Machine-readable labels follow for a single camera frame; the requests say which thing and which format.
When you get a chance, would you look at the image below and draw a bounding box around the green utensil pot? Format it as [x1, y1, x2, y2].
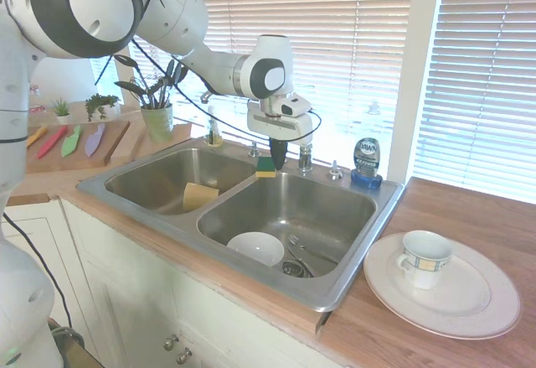
[139, 102, 174, 144]

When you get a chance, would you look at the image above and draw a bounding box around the white kitchen cabinet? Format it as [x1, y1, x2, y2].
[0, 194, 326, 368]

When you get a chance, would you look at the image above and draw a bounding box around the black slotted spatula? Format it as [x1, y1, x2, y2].
[169, 61, 190, 92]

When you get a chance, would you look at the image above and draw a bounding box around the narrow white window blind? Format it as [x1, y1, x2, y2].
[411, 0, 536, 205]

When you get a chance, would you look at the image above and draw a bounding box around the wide white window blind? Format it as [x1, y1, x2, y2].
[127, 0, 416, 170]

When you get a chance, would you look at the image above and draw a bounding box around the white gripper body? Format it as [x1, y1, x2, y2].
[246, 101, 317, 144]

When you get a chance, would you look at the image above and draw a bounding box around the orange knife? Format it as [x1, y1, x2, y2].
[26, 127, 49, 148]

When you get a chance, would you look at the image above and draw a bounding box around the sink drain strainer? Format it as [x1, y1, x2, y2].
[281, 260, 316, 279]

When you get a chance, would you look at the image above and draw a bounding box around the blue Dawn dish soap bottle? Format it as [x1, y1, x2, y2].
[350, 136, 384, 191]

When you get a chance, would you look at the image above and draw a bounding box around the large white dinner plate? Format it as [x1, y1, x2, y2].
[363, 231, 522, 341]

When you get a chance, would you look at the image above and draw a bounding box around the gray cable bundle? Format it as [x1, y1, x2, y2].
[48, 324, 85, 347]

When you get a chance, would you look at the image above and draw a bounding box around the stainless steel double sink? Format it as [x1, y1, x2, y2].
[75, 138, 407, 314]

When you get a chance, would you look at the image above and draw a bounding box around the metal fork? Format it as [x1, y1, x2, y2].
[287, 233, 338, 265]

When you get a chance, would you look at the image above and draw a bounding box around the white patterned teacup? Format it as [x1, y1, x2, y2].
[394, 230, 455, 291]

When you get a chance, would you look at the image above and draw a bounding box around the red knife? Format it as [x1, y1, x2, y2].
[36, 126, 69, 160]

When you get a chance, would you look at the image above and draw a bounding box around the small succulent in white pot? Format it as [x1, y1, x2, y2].
[51, 97, 73, 126]

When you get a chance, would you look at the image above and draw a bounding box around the green knife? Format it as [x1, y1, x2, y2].
[60, 125, 84, 159]

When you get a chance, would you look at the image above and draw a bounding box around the black kitchen utensil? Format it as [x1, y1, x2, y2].
[113, 80, 152, 108]
[114, 54, 156, 107]

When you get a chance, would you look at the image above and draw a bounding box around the white bowl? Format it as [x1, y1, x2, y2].
[226, 231, 286, 268]

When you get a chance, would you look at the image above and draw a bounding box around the clear pump soap bottle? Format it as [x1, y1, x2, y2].
[204, 105, 225, 148]

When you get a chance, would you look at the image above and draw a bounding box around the wooden robot cart top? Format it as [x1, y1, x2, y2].
[44, 317, 106, 368]

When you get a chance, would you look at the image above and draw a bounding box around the wooden knife block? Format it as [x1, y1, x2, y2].
[26, 120, 132, 175]

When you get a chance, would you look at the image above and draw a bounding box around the purple knife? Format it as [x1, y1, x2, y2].
[84, 122, 107, 158]

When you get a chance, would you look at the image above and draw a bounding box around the yellow green sponge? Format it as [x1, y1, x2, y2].
[255, 157, 278, 179]

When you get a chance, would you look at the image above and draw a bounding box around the trailing plant in white pot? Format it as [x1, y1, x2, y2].
[84, 92, 122, 123]

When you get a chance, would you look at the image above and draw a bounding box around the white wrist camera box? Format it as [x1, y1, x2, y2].
[279, 95, 312, 118]

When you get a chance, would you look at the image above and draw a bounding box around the red white small ornament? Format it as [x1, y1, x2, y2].
[28, 84, 44, 114]

